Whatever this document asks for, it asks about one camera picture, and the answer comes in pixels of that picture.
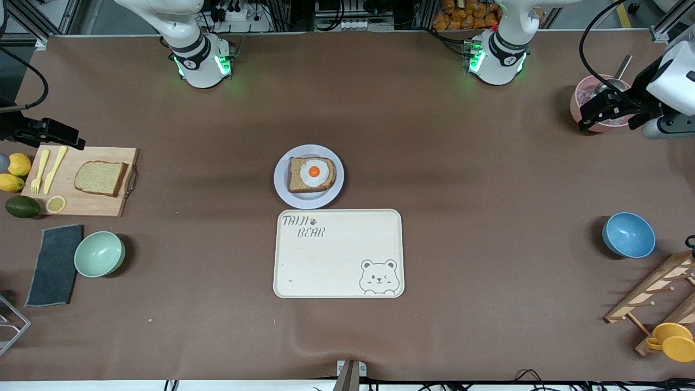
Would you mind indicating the green avocado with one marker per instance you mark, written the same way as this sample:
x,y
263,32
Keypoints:
x,y
23,207

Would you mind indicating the mint green bowl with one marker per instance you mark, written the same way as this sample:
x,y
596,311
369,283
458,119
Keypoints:
x,y
99,254

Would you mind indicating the yellow plastic knife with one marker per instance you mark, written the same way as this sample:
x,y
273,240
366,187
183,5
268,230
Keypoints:
x,y
54,171

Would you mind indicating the fried egg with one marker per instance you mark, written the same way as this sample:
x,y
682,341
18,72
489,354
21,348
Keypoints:
x,y
314,171

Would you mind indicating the cream bear print tray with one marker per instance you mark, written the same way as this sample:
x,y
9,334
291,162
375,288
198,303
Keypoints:
x,y
336,260

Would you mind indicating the blue bowl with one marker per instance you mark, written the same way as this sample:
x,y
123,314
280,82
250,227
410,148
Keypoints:
x,y
629,235

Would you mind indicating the plain brown bread slice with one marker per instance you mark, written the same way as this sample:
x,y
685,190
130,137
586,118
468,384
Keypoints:
x,y
100,178

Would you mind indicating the round white plate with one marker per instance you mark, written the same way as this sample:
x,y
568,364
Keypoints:
x,y
309,202

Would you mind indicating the dark grey cloth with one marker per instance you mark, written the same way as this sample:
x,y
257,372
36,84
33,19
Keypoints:
x,y
54,266

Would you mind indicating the wooden cup rack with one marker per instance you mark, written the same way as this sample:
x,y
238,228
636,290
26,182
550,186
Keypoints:
x,y
651,288

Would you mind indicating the metal scoop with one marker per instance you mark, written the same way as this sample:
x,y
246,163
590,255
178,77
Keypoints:
x,y
613,86

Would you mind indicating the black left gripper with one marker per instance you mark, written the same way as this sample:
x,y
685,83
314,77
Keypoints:
x,y
639,96

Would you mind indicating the white power strip with plugs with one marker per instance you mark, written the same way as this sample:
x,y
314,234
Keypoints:
x,y
239,16

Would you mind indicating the pink bowl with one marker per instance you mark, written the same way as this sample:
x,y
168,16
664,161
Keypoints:
x,y
575,108

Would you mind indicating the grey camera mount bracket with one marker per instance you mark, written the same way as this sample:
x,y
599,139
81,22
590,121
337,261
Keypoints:
x,y
350,374

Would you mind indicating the yellow lemon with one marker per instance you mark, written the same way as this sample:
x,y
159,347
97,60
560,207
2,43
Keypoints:
x,y
20,164
11,183

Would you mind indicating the aluminium frame profile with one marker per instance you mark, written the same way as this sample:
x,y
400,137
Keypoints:
x,y
42,43
659,36

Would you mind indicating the toast with fried egg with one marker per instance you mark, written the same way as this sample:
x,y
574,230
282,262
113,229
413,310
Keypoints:
x,y
296,184

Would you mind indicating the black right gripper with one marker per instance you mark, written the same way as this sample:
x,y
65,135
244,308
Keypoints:
x,y
12,130

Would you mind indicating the yellow plastic fork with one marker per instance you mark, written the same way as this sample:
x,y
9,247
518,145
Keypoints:
x,y
42,163

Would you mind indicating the lemon slice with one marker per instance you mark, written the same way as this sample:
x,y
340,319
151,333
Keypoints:
x,y
56,205

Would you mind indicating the yellow plastic cup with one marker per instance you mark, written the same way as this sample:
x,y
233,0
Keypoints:
x,y
677,348

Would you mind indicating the wooden cutting board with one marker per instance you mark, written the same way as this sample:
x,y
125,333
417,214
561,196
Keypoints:
x,y
92,206

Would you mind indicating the bag of orange buns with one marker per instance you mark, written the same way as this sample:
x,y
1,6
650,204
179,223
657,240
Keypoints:
x,y
467,13

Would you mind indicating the clear ice cubes pile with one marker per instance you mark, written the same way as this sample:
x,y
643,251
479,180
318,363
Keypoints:
x,y
585,98

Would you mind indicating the small white power strip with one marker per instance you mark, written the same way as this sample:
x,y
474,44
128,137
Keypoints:
x,y
358,24

